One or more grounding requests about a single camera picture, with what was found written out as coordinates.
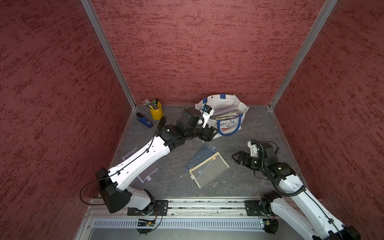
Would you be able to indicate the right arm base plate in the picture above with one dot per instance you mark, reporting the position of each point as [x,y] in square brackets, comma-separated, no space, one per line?
[259,208]

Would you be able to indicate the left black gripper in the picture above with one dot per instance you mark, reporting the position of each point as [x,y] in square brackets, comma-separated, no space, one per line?
[208,133]

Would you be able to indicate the aluminium front rail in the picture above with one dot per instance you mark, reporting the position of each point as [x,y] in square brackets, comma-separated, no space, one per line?
[230,207]

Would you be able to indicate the yellow pen cup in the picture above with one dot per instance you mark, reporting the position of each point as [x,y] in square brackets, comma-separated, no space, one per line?
[158,113]

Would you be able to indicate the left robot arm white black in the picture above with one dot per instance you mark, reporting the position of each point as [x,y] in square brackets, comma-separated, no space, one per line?
[115,183]

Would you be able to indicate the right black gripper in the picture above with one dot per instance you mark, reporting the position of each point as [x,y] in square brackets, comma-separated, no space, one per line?
[245,161]

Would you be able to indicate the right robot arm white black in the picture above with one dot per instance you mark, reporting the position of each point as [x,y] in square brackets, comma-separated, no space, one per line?
[290,200]

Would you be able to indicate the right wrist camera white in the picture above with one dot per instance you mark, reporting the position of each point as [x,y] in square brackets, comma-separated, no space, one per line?
[254,151]

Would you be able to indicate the left corner aluminium post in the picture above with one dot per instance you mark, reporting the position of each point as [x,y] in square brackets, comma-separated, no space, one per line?
[97,26]

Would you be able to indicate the pens in cup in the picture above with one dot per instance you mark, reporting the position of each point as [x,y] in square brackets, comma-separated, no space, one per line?
[153,105]

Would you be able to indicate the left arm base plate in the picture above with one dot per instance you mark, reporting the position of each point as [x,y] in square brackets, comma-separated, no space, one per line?
[158,208]

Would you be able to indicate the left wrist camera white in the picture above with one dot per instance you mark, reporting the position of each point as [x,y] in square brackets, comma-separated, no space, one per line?
[207,112]

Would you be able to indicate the white canvas Doraemon tote bag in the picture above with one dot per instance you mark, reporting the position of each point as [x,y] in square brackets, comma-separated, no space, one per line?
[229,113]

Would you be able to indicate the blue mesh pouch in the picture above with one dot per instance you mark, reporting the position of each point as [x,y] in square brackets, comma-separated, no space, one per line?
[200,156]

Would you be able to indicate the black stapler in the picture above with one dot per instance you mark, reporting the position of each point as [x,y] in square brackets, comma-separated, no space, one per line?
[162,122]

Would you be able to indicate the beige trim pouch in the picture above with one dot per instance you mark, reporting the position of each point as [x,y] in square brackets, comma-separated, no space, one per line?
[209,169]

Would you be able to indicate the corner aluminium post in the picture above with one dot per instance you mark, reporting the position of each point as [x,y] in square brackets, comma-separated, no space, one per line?
[97,26]
[317,26]

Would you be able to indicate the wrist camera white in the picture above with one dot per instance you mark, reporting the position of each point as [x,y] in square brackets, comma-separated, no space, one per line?
[254,151]
[207,112]

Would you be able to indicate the blue stapler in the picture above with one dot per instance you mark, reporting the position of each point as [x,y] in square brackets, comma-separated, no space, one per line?
[142,119]

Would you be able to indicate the right corner aluminium post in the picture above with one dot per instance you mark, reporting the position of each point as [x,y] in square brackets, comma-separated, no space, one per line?
[317,26]

